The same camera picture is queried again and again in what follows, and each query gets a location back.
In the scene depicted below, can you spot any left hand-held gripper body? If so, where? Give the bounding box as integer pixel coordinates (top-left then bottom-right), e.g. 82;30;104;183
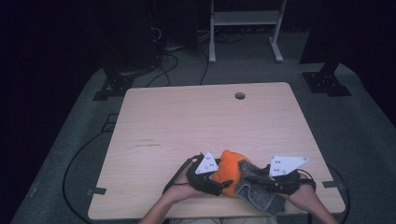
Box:
185;150;224;197

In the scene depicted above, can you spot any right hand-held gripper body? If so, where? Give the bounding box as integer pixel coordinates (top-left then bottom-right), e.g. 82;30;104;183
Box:
263;155;318;196

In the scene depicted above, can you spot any orange plush toy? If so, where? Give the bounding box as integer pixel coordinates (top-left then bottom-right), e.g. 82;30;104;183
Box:
212;148;252;198

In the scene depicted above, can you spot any person's right hand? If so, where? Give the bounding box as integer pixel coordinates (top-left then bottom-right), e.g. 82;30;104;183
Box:
278;178;318;214

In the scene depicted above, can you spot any person's left hand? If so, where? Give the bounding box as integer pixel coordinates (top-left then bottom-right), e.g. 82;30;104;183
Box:
161;164;202;204

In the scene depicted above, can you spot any grey tape strip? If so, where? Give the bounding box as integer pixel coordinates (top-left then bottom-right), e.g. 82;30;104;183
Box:
86;186;107;197
321;180;347;189

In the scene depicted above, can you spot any black stand base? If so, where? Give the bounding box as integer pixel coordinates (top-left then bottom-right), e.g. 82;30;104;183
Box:
92;66;135;102
300;60;353;98

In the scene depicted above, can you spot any white metal stand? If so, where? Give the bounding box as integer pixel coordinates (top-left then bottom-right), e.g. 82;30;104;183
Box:
208;0;288;64

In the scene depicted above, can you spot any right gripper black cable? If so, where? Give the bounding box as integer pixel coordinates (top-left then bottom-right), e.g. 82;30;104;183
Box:
297;168;318;191

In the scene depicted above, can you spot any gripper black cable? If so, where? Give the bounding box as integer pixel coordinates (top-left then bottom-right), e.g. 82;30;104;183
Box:
297;168;318;191
162;154;200;194

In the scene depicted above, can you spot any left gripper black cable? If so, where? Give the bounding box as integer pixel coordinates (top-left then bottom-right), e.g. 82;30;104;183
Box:
162;154;200;194

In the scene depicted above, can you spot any thin black floor cable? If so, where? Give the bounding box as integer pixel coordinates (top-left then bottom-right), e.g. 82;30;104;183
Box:
198;48;210;86

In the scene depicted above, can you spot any looped black floor cable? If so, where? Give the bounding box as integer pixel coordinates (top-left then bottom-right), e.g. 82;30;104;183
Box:
145;50;180;89

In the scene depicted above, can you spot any long black floor cable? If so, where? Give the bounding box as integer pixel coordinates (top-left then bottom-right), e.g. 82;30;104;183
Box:
62;130;110;224

